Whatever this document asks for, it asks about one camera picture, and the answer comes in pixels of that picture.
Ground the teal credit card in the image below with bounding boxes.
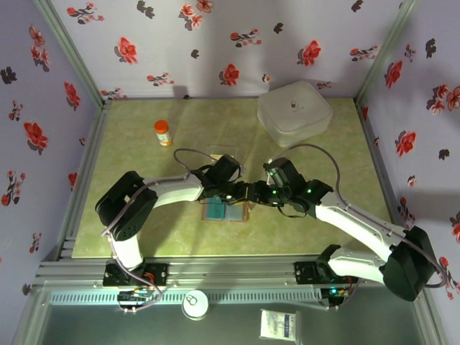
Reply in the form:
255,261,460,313
207,195,228,221

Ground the clear acrylic card stand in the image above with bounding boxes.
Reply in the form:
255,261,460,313
209,143,248,173

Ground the orange-capped pill bottle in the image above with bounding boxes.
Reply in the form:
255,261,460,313
153,120,174,147

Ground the white zip case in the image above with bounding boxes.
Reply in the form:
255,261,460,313
257,80,334,148

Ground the small controller circuit board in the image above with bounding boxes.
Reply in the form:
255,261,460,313
118,287,152,314
321,286,350,311

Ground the pull-tab tin can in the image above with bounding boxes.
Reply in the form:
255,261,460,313
181,290,210,321

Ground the white tissue pack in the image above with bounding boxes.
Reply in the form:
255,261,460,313
259,308,301,341

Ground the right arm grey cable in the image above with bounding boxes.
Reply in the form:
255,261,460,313
275,143,449,312

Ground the aluminium front rail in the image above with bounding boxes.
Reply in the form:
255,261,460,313
32,254,431,289

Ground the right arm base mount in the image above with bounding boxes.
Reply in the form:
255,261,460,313
293,260,360,287

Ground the aluminium side rail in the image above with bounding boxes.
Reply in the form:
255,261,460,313
354,98,420,259
57,99,113,260

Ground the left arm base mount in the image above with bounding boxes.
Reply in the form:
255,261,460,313
103,263,170,288

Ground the aluminium frame post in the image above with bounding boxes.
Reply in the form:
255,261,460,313
34,0,111,109
354,0,421,105

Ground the slotted grey cable duct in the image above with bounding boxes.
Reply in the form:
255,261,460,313
48,290,323,305

